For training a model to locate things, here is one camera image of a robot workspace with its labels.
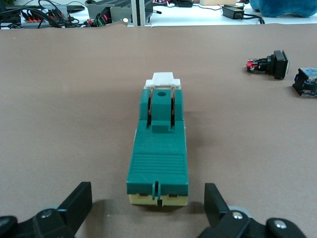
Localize black adapter cable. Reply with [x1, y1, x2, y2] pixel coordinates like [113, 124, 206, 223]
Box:
[243, 13, 266, 25]

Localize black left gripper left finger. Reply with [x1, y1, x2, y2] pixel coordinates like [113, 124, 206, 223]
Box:
[0, 181, 93, 238]

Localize green pushbutton blue contact block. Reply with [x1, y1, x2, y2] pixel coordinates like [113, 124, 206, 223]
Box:
[291, 66, 317, 98]

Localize dark metal equipment box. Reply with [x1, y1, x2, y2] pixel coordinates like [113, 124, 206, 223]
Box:
[84, 0, 155, 26]

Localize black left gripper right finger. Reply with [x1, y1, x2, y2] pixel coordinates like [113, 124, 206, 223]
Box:
[197, 182, 308, 238]

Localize green terminal block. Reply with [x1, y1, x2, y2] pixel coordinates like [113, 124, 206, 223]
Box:
[95, 11, 110, 27]

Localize black power adapter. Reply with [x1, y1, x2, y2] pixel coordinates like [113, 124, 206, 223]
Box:
[222, 4, 246, 20]

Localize black cable tangle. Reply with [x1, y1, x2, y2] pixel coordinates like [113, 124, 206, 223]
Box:
[0, 0, 88, 29]

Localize black square pushbutton red block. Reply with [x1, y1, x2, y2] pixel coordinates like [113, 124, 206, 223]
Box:
[247, 50, 290, 81]

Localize brown table mat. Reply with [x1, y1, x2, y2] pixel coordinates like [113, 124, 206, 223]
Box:
[0, 21, 317, 238]

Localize blue cushion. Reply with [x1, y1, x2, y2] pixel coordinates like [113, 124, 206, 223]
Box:
[249, 0, 317, 19]

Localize aluminium camera mount post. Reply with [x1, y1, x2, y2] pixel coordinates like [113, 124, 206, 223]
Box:
[127, 0, 153, 27]

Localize grey power strip red switches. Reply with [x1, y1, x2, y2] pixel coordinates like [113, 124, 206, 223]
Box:
[19, 8, 71, 29]

